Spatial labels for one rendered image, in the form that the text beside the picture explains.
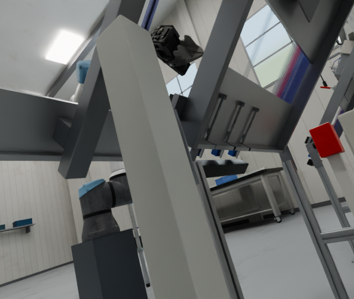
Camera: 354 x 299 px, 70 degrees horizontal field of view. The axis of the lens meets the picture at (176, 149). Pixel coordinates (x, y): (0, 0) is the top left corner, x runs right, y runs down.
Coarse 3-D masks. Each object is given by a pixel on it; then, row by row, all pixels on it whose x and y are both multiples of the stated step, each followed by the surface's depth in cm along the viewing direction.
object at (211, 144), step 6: (198, 144) 58; (204, 144) 60; (210, 144) 63; (216, 144) 66; (222, 144) 69; (228, 144) 73; (234, 144) 77; (240, 144) 82; (246, 144) 87; (234, 150) 74; (240, 150) 77; (246, 150) 80; (252, 150) 84; (258, 150) 88; (264, 150) 92; (270, 150) 97; (276, 150) 103; (282, 150) 110
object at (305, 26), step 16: (272, 0) 63; (288, 0) 68; (304, 0) 67; (320, 0) 83; (336, 0) 93; (288, 16) 72; (304, 16) 79; (320, 16) 88; (288, 32) 77; (304, 32) 84; (320, 32) 94; (304, 48) 90
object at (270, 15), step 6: (270, 12) 67; (270, 18) 68; (264, 24) 68; (264, 30) 68; (258, 42) 69; (258, 48) 69; (252, 54) 70; (252, 60) 70; (246, 66) 71; (246, 72) 71
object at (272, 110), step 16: (224, 80) 62; (240, 80) 68; (224, 96) 63; (240, 96) 71; (256, 96) 78; (272, 96) 87; (224, 112) 68; (240, 112) 75; (272, 112) 93; (288, 112) 106; (224, 128) 72; (240, 128) 80; (256, 128) 89; (272, 128) 100; (256, 144) 95; (272, 144) 108
